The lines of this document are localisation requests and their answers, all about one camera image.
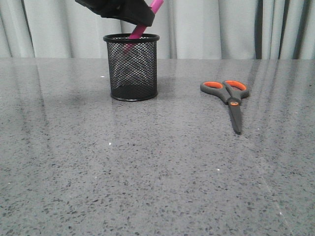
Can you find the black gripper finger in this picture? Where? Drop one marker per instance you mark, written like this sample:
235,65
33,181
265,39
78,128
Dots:
136,12

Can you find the grey curtain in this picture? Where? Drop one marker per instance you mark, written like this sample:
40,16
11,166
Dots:
188,29

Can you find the pink marker pen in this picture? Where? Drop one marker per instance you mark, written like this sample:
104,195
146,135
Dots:
139,29

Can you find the grey orange scissors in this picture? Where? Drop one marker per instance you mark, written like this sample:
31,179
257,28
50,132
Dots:
231,93

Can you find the black mesh pen holder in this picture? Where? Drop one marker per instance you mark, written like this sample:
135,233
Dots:
132,66

